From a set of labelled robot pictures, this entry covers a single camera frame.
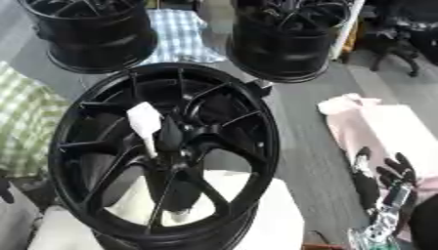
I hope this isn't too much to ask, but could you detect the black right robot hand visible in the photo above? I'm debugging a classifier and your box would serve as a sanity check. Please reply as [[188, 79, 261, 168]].
[[349, 146, 419, 217]]

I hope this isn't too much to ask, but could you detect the white foam wheel stand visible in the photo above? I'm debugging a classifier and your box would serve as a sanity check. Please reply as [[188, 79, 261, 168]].
[[25, 169, 308, 250]]

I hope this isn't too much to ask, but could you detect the black wheel rim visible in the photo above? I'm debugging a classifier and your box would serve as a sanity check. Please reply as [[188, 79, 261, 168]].
[[15, 0, 161, 75], [224, 0, 353, 84]]

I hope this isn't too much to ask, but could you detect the white pin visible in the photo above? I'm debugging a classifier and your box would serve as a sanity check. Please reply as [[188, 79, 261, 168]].
[[124, 101, 164, 159]]

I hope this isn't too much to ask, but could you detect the black spoked wheel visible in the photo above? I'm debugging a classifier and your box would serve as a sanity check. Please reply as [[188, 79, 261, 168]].
[[46, 62, 283, 250]]

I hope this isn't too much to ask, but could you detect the pale pink cloth bundle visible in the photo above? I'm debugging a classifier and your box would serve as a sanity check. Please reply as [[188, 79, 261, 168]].
[[315, 93, 438, 196]]

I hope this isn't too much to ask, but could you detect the black office chair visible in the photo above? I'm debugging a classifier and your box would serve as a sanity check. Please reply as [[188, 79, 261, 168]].
[[361, 0, 438, 78]]

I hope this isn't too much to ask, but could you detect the white board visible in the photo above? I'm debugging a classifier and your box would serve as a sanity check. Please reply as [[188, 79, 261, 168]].
[[328, 0, 369, 61]]

